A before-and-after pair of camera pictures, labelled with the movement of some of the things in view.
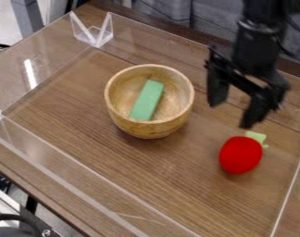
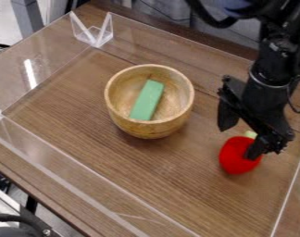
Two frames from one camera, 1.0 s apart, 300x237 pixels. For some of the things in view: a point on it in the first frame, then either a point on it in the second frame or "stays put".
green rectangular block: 147,100 stays put
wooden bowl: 148,98 stays put
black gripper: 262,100 to 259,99
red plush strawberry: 241,152 stays put
